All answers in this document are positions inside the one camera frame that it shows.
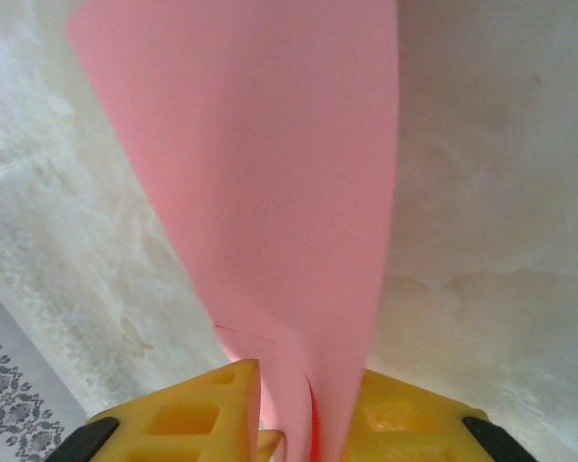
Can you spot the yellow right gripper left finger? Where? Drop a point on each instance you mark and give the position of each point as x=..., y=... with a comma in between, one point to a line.
x=173, y=423

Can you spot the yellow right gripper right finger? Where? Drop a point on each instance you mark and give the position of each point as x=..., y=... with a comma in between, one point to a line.
x=414, y=428

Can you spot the pink square paper sheet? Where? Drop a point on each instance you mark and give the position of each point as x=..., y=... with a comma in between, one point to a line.
x=270, y=168

